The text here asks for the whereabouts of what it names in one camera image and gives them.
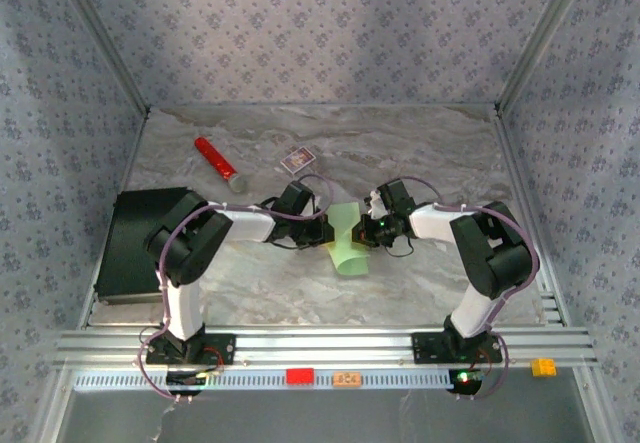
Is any light green paper sheet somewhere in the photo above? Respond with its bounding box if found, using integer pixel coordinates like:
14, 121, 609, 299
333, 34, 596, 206
324, 201, 370, 278

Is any small purple card box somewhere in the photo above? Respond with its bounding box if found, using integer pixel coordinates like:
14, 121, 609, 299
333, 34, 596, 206
279, 145, 317, 175

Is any red tube with grey cap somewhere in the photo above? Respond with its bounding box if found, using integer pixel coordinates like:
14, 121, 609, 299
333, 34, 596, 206
193, 136, 250, 195

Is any red block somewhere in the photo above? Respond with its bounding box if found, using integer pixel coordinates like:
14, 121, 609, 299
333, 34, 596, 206
285, 367, 316, 387

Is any black case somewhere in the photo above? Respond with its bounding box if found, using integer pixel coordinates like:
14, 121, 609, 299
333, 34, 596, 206
94, 186, 201, 305

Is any yellow toy brick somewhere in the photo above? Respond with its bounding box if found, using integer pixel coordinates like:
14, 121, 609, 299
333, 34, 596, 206
530, 357, 558, 378

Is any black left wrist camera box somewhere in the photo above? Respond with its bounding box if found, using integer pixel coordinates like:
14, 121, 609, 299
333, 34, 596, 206
276, 181, 316, 220

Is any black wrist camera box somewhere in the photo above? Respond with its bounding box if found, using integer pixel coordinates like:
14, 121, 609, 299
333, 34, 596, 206
367, 179, 417, 219
276, 181, 316, 220

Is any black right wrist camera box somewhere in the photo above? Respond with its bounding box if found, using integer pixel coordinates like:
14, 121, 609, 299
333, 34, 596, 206
367, 179, 417, 219

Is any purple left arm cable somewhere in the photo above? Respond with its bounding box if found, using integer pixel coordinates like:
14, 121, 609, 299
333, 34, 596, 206
137, 172, 335, 404

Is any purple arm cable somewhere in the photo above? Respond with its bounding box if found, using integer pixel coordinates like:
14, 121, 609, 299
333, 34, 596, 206
137, 172, 335, 404
399, 176, 542, 402

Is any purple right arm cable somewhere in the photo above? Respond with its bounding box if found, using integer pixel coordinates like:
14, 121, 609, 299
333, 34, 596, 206
399, 176, 542, 402

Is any aluminium mounting rail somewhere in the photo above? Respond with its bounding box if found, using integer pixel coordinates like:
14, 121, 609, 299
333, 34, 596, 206
49, 326, 599, 370

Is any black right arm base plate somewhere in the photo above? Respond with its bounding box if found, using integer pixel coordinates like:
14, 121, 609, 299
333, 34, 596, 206
410, 331, 504, 365

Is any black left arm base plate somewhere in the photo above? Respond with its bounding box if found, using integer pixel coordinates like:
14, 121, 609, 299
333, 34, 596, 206
144, 333, 237, 366

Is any slotted grey cable duct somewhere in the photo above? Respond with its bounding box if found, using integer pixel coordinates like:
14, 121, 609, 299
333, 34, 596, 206
73, 370, 454, 392

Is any aluminium frame post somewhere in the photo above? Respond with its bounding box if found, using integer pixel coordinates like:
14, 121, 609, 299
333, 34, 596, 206
493, 0, 597, 117

